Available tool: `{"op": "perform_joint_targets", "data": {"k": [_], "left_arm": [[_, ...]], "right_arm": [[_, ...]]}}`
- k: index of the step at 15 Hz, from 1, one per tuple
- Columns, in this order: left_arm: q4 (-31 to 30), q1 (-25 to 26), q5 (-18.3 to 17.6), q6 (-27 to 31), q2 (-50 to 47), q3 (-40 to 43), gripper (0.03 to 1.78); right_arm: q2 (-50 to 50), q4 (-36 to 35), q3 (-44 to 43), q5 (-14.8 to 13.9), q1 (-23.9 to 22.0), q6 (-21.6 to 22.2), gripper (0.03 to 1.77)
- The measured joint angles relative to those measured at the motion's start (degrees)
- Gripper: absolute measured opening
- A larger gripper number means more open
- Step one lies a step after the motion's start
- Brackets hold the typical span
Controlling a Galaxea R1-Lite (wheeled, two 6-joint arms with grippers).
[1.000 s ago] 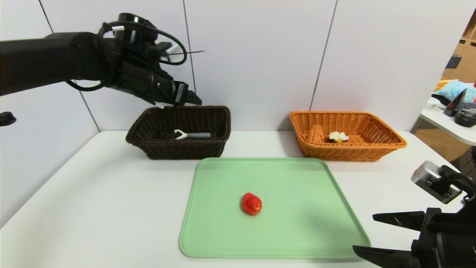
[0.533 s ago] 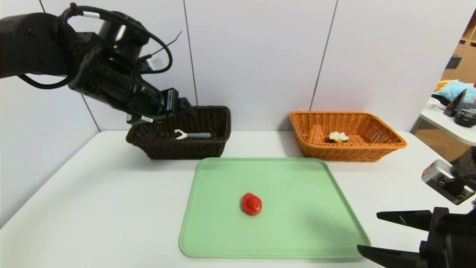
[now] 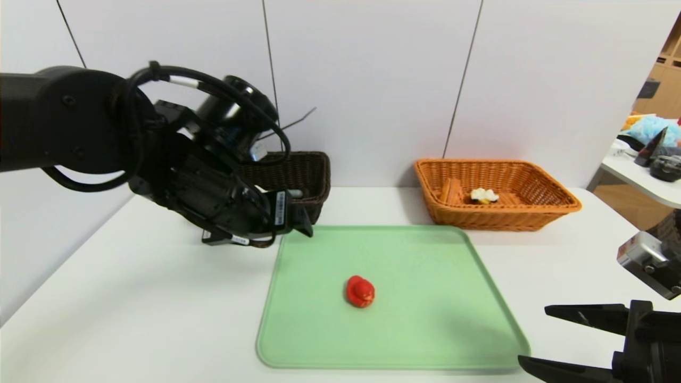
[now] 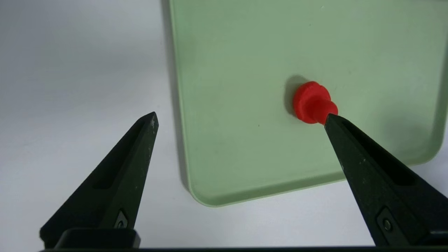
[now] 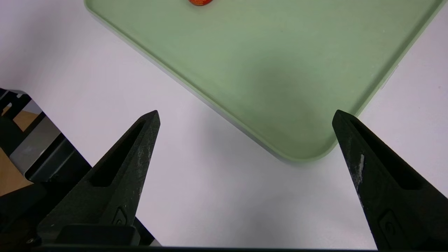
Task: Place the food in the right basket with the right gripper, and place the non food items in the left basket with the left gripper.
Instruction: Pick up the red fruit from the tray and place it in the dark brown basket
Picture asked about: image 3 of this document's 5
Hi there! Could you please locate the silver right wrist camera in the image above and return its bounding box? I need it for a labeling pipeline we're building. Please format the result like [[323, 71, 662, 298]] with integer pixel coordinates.
[[617, 230, 681, 300]]

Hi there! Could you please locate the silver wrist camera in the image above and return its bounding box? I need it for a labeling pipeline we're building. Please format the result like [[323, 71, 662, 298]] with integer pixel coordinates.
[[617, 230, 681, 300], [234, 133, 268, 163]]

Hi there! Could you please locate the wooden shelf unit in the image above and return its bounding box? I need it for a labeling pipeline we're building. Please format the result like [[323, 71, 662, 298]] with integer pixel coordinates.
[[633, 13, 681, 120]]

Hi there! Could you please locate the red rubber duck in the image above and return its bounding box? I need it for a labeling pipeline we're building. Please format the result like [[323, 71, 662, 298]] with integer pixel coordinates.
[[345, 275, 376, 309]]

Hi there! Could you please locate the green plastic tray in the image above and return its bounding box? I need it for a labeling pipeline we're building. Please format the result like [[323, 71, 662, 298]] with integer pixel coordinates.
[[256, 225, 531, 370]]

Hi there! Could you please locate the smooth black left arm cable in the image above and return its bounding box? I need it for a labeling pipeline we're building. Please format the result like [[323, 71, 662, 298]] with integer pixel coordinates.
[[41, 61, 292, 193]]

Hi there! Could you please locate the black round object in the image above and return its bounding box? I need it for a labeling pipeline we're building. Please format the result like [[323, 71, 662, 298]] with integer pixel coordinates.
[[650, 154, 681, 182]]

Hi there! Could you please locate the orange wicker basket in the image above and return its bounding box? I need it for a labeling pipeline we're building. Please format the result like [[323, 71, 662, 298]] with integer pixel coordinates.
[[414, 159, 582, 232]]

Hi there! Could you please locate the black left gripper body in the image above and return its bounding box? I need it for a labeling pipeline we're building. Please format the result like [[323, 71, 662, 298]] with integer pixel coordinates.
[[228, 189, 293, 236]]

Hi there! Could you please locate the white side table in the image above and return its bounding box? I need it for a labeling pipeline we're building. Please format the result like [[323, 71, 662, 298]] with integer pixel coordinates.
[[601, 139, 681, 209]]

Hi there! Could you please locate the blue fluffy toy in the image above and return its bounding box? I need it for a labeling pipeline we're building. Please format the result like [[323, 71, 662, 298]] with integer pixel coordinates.
[[627, 115, 681, 148]]

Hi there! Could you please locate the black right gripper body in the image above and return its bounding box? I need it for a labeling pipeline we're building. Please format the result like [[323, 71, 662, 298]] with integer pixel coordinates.
[[612, 299, 681, 383]]

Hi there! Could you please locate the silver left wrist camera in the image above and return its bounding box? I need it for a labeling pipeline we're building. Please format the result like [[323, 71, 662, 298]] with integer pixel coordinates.
[[234, 133, 268, 163]]

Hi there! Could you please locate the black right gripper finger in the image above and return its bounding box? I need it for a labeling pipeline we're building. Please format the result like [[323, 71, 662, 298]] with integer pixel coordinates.
[[544, 303, 630, 336], [517, 354, 621, 383]]

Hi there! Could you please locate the black cone object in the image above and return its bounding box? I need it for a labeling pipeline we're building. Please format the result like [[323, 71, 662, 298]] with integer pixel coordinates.
[[633, 128, 667, 167]]

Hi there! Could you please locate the dark brown wicker basket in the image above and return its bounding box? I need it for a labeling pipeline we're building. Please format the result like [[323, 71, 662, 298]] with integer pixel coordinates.
[[239, 152, 331, 225]]

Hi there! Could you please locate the dark woven bin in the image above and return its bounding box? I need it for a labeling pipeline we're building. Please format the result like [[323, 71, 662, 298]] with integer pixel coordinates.
[[646, 210, 681, 251]]

